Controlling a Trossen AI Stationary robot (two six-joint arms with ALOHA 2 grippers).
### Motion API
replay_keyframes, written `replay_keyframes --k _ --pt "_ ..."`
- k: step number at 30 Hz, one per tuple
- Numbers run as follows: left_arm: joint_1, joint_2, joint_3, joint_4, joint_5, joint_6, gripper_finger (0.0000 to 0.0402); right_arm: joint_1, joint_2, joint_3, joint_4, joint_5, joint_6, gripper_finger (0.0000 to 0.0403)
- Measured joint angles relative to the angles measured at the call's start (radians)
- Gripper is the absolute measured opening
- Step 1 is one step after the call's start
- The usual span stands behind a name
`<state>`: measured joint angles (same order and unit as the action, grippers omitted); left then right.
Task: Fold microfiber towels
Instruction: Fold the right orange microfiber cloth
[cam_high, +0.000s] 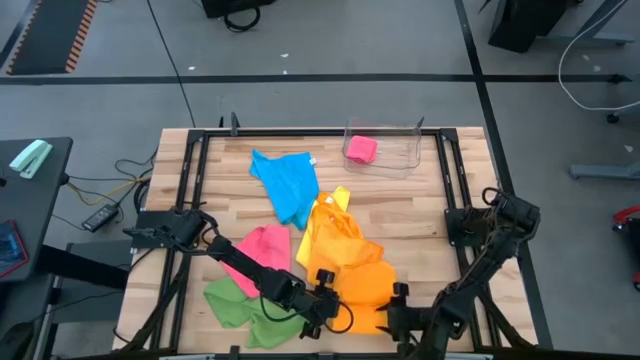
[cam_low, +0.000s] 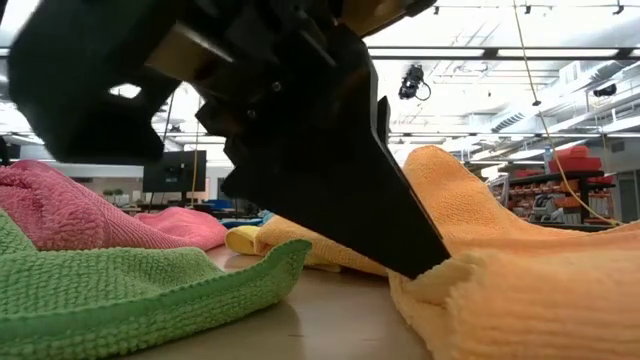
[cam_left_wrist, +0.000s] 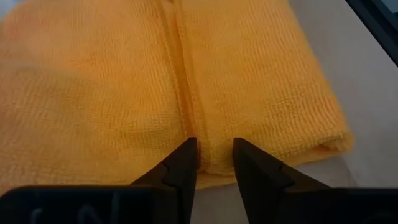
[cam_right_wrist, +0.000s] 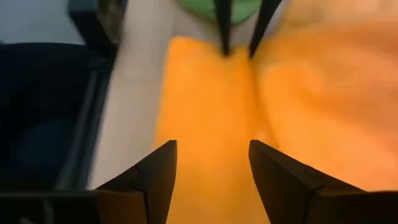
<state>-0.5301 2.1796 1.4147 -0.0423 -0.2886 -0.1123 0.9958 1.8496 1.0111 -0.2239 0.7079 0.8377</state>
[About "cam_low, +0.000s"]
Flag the blue microfiber towel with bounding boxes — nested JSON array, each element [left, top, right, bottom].
[[221, 209, 275, 230]]

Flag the pink microfiber towel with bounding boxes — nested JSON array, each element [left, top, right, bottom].
[[0, 159, 229, 252]]

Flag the green microfiber towel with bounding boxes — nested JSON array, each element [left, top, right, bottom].
[[0, 208, 314, 360]]

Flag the rig light bar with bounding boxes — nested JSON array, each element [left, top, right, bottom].
[[0, 46, 640, 62]]

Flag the black monitor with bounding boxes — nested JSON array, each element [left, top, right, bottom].
[[142, 149, 208, 194]]

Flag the black hanging camera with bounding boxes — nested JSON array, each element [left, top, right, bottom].
[[398, 63, 432, 102]]

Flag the thick black hanging cable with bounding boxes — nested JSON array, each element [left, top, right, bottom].
[[162, 92, 176, 151]]

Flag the hanging pendant cable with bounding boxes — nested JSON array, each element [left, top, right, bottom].
[[512, 0, 624, 227]]

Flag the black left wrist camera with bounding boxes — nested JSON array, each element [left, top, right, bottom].
[[7, 0, 184, 166]]

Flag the black metal rig frame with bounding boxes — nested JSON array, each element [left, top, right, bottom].
[[529, 221, 626, 234]]

